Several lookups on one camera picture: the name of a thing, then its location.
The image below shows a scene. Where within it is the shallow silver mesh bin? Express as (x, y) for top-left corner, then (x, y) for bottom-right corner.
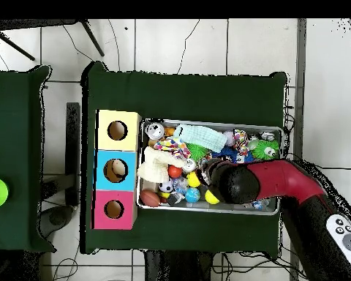
(135, 117), (284, 217)

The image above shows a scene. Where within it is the blue globe ball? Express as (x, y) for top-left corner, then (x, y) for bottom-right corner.
(184, 187), (201, 204)

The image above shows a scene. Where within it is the mint green cloth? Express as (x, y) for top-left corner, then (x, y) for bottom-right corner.
(173, 123), (228, 154)

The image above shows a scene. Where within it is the wooden box with three holes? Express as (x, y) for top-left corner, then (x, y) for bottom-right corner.
(91, 109), (143, 231)

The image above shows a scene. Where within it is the black cable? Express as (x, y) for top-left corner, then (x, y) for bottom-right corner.
(315, 164), (351, 171)

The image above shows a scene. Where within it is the small soccer ball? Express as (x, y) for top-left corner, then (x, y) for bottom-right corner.
(158, 179), (175, 193)

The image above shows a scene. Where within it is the silver drink can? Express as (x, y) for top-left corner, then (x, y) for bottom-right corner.
(144, 121), (165, 141)

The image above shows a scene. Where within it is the cream knit cloth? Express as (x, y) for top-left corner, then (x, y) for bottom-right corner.
(136, 146), (186, 184)

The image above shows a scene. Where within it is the orange-red ball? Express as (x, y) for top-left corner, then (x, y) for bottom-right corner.
(167, 164), (184, 179)

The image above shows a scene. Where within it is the dark grey floor base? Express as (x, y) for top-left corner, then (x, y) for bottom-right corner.
(39, 204), (75, 238)

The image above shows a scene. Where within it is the polka dot cloth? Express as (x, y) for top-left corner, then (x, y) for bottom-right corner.
(153, 136), (192, 160)

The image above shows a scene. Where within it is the blue fuzzy toy with eyes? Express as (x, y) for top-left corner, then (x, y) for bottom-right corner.
(233, 150), (255, 164)

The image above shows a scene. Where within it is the dark green side tablecloth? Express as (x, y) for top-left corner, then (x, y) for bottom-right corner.
(0, 64), (57, 253)

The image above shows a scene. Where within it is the black metal frame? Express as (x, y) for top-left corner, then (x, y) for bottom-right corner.
(0, 18), (105, 61)

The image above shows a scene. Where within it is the green fuzzy toy with eyes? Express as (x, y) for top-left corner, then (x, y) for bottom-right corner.
(251, 139), (280, 161)

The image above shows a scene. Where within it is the black upright board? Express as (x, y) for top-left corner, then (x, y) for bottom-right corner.
(65, 102), (81, 206)

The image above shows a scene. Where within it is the brown toy football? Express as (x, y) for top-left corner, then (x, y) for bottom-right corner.
(139, 190), (162, 208)

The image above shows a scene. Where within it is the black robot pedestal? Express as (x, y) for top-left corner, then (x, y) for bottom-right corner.
(144, 250), (214, 281)

